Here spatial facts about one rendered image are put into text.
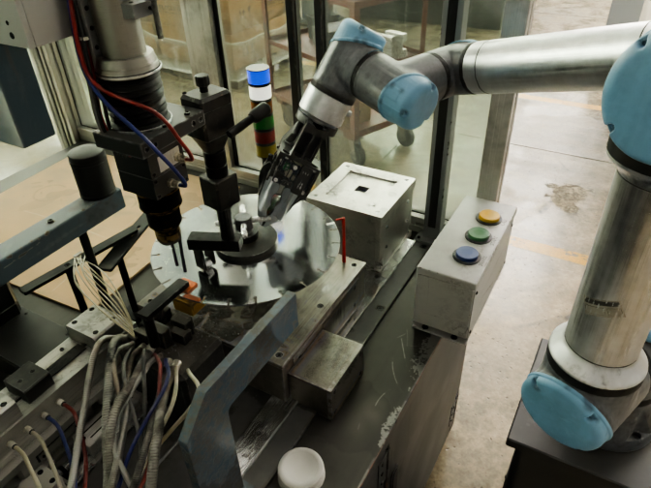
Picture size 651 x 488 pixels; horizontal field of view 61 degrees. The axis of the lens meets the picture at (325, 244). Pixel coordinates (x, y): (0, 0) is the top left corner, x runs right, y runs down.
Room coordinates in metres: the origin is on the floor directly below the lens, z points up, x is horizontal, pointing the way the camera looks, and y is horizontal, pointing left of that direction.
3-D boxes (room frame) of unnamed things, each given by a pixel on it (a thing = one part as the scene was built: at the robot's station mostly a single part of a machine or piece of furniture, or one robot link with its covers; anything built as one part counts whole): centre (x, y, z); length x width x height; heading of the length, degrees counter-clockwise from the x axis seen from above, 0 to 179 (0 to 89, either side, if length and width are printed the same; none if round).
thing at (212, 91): (0.72, 0.15, 1.17); 0.06 x 0.05 x 0.20; 140
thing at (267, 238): (0.80, 0.14, 0.96); 0.11 x 0.11 x 0.03
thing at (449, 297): (0.87, -0.28, 0.82); 0.28 x 0.11 x 0.15; 149
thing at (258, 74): (1.10, 0.12, 1.14); 0.05 x 0.04 x 0.03; 59
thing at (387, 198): (1.05, -0.08, 0.82); 0.18 x 0.18 x 0.15; 59
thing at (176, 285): (0.63, 0.24, 0.95); 0.10 x 0.03 x 0.07; 149
